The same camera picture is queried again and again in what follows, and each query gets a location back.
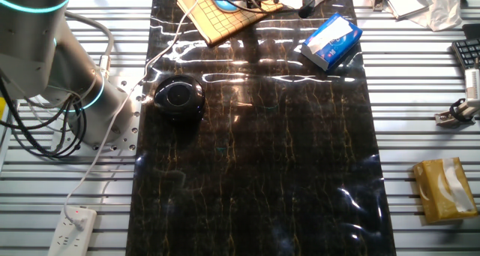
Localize black round bowl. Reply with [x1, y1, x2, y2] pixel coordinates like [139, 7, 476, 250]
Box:
[152, 74, 206, 123]

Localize wooden grid board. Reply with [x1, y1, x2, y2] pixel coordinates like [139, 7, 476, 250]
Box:
[172, 0, 284, 49]

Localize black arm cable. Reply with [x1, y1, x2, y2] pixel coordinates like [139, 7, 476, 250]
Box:
[189, 0, 327, 20]

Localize white plastic bag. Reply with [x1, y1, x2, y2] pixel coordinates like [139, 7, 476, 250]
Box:
[408, 0, 464, 32]

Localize thick grey robot cable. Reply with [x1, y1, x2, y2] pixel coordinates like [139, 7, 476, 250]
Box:
[65, 10, 116, 80]

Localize black marble pattern mat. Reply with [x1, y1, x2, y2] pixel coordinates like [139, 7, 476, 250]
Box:
[125, 0, 398, 256]

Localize grey flat device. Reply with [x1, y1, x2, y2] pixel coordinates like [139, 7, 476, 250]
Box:
[382, 0, 432, 21]

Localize white lamp cable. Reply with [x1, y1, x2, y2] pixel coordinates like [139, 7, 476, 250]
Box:
[62, 0, 206, 231]

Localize black cable bundle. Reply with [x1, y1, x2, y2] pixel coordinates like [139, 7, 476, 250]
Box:
[0, 75, 88, 160]

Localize yellow tissue box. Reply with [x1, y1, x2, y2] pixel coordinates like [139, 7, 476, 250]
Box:
[412, 157, 480, 224]

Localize white power strip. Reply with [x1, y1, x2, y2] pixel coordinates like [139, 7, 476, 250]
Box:
[47, 206, 98, 256]

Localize black keyboard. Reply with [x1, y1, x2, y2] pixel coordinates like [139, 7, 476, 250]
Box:
[451, 38, 480, 70]

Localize blue tissue box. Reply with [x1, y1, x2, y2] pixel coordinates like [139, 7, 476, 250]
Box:
[299, 12, 364, 73]

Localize black small box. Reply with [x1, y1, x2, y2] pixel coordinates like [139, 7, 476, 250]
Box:
[461, 23, 480, 41]

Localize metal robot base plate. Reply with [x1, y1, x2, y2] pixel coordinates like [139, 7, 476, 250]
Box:
[50, 75, 144, 158]

